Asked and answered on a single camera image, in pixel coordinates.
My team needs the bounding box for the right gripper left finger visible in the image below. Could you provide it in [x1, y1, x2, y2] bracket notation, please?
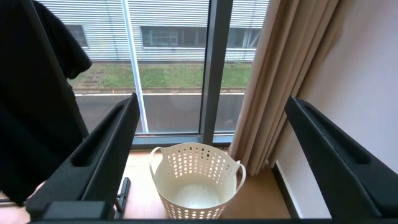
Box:
[25, 92, 141, 218]

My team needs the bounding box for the black clothes rack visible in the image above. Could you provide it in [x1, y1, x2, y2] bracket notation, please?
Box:
[0, 177, 131, 220]

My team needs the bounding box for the white laundry basket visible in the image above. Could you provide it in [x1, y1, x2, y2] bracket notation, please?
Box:
[149, 142, 247, 220]

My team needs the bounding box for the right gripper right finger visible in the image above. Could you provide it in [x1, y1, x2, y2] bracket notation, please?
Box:
[284, 95, 398, 218]

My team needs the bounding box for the window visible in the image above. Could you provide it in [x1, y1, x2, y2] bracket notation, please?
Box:
[34, 0, 271, 149]

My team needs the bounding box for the beige curtain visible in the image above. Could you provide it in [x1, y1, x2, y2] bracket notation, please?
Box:
[228, 0, 349, 177]

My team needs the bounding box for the black garment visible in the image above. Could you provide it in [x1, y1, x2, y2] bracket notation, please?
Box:
[0, 0, 93, 206]

